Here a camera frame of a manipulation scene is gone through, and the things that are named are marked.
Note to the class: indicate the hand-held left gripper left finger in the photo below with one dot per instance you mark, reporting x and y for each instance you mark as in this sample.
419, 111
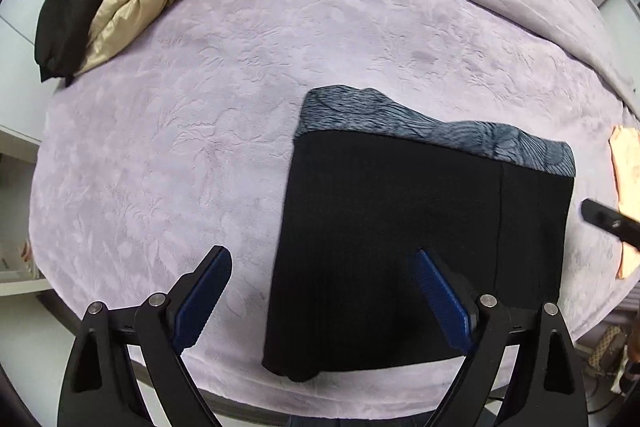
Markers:
197, 304

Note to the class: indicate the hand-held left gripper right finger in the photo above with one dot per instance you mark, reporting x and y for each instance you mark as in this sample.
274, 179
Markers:
445, 302

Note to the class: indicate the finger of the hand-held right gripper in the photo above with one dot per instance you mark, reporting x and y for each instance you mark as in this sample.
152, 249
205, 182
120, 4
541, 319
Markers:
607, 219

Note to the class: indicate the black pants with grey waistband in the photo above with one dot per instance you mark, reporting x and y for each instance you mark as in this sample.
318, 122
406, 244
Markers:
400, 232

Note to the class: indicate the peach cloth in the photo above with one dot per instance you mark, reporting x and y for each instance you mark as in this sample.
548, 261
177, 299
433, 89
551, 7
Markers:
627, 167

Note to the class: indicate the brown patterned bag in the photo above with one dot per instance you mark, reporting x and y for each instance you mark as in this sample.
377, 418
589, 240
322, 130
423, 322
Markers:
607, 349

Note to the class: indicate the lilac embossed blanket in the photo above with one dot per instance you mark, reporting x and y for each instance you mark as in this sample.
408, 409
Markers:
200, 107

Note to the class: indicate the white cabinet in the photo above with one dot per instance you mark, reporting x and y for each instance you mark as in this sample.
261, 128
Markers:
15, 207

